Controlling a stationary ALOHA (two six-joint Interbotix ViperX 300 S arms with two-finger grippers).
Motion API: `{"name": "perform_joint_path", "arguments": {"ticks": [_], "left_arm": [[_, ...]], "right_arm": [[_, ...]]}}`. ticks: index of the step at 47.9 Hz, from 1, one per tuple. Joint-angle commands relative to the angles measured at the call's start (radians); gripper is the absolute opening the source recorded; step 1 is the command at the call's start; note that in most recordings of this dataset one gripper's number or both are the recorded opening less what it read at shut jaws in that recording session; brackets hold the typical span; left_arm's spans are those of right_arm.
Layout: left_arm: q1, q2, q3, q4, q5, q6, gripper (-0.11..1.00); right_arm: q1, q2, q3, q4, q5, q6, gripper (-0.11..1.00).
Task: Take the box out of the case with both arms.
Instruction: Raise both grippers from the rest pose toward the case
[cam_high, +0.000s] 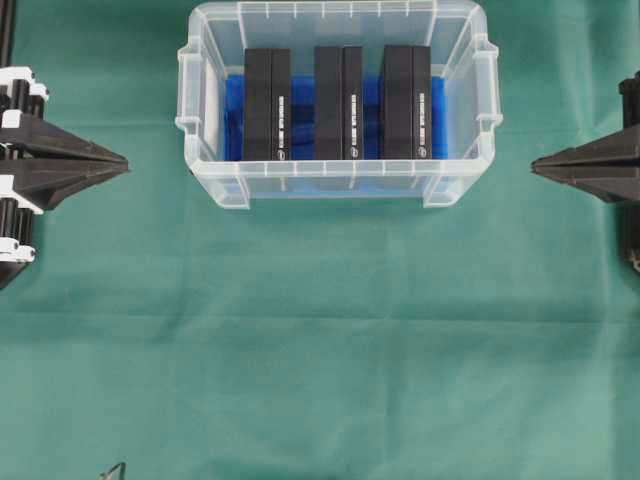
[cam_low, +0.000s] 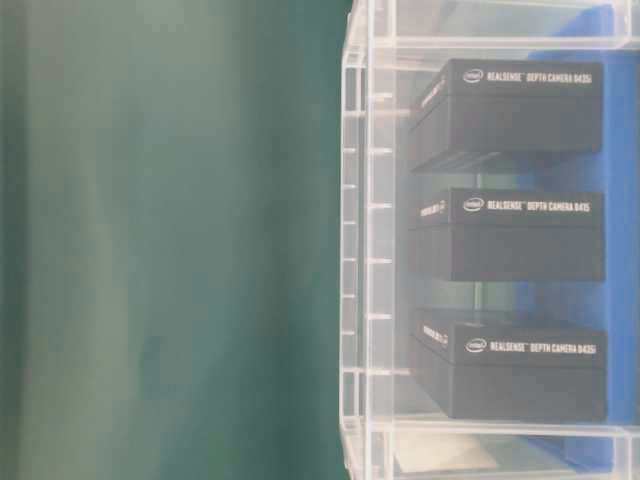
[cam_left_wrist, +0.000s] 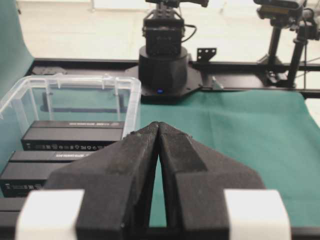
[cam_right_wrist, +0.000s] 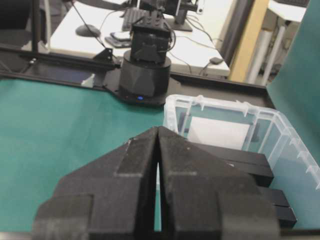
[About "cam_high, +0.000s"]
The green table cloth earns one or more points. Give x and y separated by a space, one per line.
323 338

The black frame rail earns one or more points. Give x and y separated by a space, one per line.
7 25

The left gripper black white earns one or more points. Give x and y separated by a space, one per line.
30 189

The blue foam insert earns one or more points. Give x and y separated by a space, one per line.
303 130

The clear plastic storage case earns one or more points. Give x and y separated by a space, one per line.
461 54

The small metal clip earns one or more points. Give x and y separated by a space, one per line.
116 472

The black box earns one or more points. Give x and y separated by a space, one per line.
267 130
406 103
338 107

